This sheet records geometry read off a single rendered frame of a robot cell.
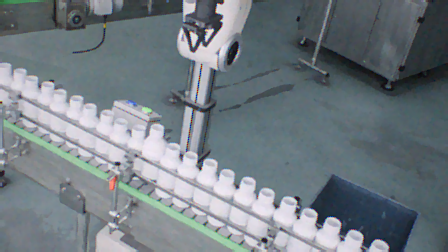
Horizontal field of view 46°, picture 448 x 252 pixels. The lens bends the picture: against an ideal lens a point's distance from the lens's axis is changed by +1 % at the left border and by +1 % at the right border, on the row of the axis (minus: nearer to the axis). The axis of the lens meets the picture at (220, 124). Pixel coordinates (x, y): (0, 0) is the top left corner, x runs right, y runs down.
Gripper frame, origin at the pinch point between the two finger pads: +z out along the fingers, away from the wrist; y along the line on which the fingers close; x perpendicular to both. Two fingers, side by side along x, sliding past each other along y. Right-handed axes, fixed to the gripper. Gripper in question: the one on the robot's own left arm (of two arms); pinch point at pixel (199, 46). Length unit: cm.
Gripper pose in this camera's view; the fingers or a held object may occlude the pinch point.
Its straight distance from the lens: 145.4
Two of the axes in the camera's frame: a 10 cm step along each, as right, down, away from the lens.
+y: 5.1, -3.6, 7.8
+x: -8.4, -3.9, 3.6
